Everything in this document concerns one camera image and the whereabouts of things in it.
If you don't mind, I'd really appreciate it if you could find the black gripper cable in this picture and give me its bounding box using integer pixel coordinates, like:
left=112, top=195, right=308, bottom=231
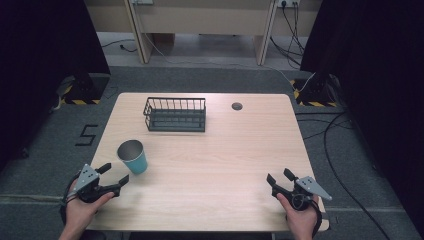
left=311, top=199, right=324, bottom=238
left=59, top=170, right=83, bottom=225

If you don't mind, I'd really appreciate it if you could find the black curtain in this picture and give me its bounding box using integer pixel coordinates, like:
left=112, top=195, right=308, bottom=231
left=299, top=0, right=424, bottom=234
left=0, top=0, right=112, bottom=172

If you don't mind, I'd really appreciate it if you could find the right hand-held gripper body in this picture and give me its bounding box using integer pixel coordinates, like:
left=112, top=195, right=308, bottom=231
left=280, top=176, right=333, bottom=212

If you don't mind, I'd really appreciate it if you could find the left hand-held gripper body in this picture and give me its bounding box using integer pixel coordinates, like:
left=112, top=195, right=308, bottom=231
left=70, top=163, right=117, bottom=204

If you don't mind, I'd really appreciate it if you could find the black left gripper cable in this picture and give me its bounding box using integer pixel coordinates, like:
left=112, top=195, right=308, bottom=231
left=59, top=170, right=83, bottom=225

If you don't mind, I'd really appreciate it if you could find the black stand base striped tape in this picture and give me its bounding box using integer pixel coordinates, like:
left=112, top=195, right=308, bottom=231
left=59, top=72, right=112, bottom=106
left=290, top=71, right=340, bottom=108

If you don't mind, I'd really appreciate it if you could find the teal cup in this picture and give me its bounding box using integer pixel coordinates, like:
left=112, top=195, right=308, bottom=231
left=116, top=139, right=149, bottom=175

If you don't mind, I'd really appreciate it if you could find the black wire basket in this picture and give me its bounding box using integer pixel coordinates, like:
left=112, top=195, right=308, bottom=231
left=142, top=96, right=207, bottom=133

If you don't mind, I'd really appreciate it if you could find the black plugged cable bundle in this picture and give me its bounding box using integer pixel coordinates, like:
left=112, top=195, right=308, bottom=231
left=269, top=2, right=306, bottom=70

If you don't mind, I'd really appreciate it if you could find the thin black floor cable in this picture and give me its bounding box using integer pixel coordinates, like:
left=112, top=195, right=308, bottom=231
left=294, top=111, right=355, bottom=141

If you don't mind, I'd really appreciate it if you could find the long black floor cable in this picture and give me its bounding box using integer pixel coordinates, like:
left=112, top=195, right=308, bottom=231
left=322, top=111, right=392, bottom=240

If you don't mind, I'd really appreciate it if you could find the person's right hand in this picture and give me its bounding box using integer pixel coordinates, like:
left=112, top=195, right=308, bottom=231
left=276, top=192, right=321, bottom=236

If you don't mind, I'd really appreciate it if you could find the short black floor cable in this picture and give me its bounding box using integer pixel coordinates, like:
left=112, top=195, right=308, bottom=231
left=100, top=38, right=138, bottom=54

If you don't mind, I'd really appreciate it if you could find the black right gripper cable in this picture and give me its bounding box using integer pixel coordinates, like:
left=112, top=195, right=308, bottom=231
left=311, top=199, right=324, bottom=238

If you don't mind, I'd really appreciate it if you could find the person's left hand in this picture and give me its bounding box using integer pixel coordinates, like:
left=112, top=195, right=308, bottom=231
left=64, top=179, right=116, bottom=232

